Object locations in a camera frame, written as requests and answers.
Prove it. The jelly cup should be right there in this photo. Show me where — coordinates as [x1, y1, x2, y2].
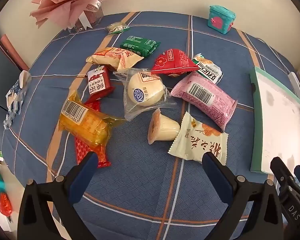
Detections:
[147, 108, 181, 145]

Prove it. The cream packet with orange print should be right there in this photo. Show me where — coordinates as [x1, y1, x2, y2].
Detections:
[168, 112, 229, 166]

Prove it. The orange plastic toy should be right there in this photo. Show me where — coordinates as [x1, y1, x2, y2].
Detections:
[0, 192, 13, 217]

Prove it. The pink snack packet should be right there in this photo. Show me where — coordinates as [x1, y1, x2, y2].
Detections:
[170, 71, 238, 132]

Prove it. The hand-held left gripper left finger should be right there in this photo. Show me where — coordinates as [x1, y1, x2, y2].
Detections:
[17, 151, 99, 240]

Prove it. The pink translucent box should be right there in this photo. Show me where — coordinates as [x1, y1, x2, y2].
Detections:
[67, 0, 105, 33]

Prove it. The pink flower bouquet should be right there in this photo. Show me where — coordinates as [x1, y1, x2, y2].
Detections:
[30, 0, 125, 29]

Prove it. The blue plaid cloth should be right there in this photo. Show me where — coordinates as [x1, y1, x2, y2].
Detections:
[1, 12, 300, 240]

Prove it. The round bun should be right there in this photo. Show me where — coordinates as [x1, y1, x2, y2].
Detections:
[113, 67, 177, 122]

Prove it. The small clear green-edged packet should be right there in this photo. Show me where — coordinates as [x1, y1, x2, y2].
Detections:
[107, 22, 130, 34]

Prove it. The dark furniture panel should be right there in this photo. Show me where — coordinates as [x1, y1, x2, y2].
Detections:
[0, 34, 30, 113]

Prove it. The green snack packet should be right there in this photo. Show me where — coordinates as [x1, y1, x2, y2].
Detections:
[120, 35, 161, 57]

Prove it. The yellow cake packet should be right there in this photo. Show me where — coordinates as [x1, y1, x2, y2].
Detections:
[59, 91, 126, 147]

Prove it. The teal cube tin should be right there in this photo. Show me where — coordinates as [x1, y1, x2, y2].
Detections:
[207, 5, 236, 35]

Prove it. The red flower-print packet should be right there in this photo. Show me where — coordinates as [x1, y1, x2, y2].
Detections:
[151, 49, 200, 77]

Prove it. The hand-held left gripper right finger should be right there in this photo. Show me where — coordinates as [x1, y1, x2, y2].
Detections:
[202, 152, 284, 240]

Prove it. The white power strip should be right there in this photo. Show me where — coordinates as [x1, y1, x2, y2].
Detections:
[288, 72, 300, 101]

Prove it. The red patterned wafer packet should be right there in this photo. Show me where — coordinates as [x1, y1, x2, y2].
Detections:
[74, 100, 111, 168]

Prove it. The beige orange snack packet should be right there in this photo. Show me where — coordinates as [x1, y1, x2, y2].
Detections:
[86, 47, 144, 73]

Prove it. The grey power strip cable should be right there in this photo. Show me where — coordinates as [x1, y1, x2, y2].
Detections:
[257, 38, 290, 75]

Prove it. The white tray with green rim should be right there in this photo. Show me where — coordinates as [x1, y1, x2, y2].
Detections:
[249, 66, 300, 174]

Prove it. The dark red biscuit packet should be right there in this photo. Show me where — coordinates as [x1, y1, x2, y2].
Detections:
[87, 66, 115, 103]

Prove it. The white green noodle packet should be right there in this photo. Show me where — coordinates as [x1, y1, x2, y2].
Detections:
[192, 53, 223, 84]

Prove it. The blue white plastic bag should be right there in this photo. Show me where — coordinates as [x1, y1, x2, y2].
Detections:
[5, 70, 32, 129]

